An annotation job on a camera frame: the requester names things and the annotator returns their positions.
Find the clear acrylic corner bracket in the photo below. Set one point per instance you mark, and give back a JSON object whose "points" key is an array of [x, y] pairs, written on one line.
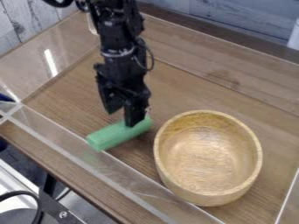
{"points": [[90, 26]]}

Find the green rectangular block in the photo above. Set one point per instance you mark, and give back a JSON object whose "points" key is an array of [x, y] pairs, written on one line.
{"points": [[116, 133]]}

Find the brown wooden bowl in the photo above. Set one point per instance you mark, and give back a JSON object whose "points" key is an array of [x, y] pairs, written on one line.
{"points": [[208, 157]]}

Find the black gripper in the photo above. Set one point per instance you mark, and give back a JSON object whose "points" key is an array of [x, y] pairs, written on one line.
{"points": [[121, 84]]}

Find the clear acrylic front barrier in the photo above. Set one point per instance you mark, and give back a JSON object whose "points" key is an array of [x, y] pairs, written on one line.
{"points": [[110, 184]]}

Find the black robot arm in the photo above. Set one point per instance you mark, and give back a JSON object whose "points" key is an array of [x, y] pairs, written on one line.
{"points": [[118, 23]]}

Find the black table leg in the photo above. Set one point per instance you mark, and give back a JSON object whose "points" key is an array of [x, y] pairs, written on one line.
{"points": [[49, 185]]}

